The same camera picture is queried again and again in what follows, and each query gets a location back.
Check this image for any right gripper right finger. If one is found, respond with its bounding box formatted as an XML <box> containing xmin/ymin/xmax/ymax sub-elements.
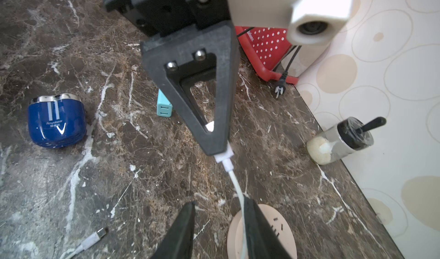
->
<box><xmin>244</xmin><ymin>198</ymin><xmax>292</xmax><ymax>259</ymax></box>

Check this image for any pink round power strip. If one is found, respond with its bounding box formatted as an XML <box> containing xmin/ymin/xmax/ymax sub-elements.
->
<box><xmin>227</xmin><ymin>204</ymin><xmax>297</xmax><ymax>259</ymax></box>

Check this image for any black toaster power cord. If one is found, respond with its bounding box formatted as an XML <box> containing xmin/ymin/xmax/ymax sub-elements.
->
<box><xmin>236</xmin><ymin>27</ymin><xmax>303</xmax><ymax>100</ymax></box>

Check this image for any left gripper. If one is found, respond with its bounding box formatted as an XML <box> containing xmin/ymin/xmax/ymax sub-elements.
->
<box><xmin>103</xmin><ymin>0</ymin><xmax>240</xmax><ymax>156</ymax></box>

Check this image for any glass jar with black lid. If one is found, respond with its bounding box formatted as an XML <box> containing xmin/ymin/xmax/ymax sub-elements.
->
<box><xmin>306</xmin><ymin>117</ymin><xmax>387</xmax><ymax>165</ymax></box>

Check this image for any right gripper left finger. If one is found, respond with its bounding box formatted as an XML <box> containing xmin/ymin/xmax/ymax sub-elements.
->
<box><xmin>151</xmin><ymin>202</ymin><xmax>196</xmax><ymax>259</ymax></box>

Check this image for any red polka dot toaster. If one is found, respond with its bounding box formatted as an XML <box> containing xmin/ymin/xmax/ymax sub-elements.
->
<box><xmin>234</xmin><ymin>26</ymin><xmax>331</xmax><ymax>86</ymax></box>

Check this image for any blue electric shaver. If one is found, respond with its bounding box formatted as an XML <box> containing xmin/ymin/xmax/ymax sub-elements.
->
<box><xmin>27</xmin><ymin>94</ymin><xmax>87</xmax><ymax>149</ymax></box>

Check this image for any white usb charging cable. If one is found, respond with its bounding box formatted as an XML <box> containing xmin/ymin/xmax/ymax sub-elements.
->
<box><xmin>63</xmin><ymin>120</ymin><xmax>249</xmax><ymax>259</ymax></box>

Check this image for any teal usb charger adapter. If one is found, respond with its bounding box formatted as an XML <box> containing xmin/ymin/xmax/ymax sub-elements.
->
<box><xmin>157</xmin><ymin>90</ymin><xmax>173</xmax><ymax>118</ymax></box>

